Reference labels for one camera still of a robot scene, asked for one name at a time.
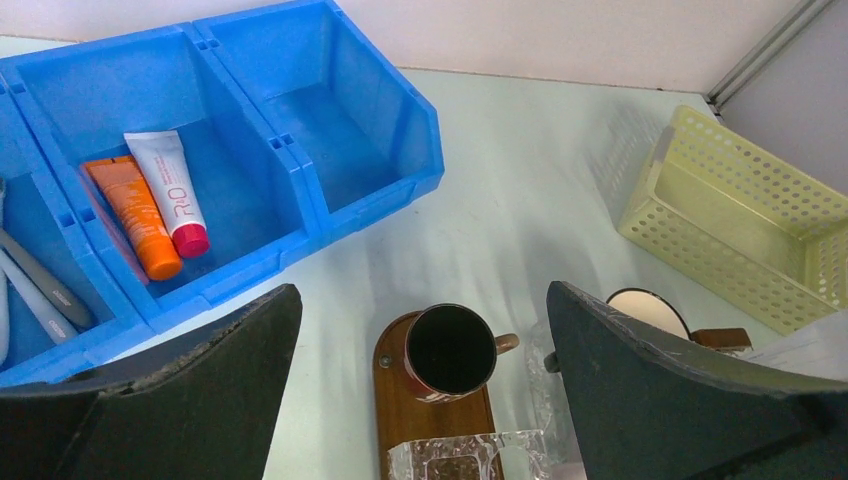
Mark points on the clear textured two-hole holder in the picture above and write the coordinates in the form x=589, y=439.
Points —
x=506, y=455

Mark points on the white toothpaste tube dark cap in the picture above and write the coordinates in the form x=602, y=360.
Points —
x=818, y=350

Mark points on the brown metallic cup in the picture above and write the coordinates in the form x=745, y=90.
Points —
x=450, y=352

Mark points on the white toothpaste tube red cap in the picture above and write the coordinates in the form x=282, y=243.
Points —
x=161, y=159

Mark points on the clear holder with brown lid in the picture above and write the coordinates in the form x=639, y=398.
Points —
x=731, y=341

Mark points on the small orange tube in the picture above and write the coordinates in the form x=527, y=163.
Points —
x=121, y=182

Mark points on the brown wooden oval tray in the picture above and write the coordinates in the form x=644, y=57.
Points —
x=401, y=417

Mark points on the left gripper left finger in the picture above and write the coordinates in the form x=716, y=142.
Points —
x=202, y=405

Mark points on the clear textured oval tray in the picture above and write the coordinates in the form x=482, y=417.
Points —
x=550, y=404

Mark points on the cream perforated basket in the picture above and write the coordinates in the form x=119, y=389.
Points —
x=756, y=231

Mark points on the blue three-compartment bin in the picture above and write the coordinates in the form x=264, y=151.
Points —
x=297, y=132

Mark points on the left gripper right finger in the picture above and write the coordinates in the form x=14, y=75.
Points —
x=646, y=404

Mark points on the cream mug with black rim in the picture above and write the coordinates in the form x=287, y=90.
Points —
x=649, y=311

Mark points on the light grey toothbrush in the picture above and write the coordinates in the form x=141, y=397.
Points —
x=57, y=327

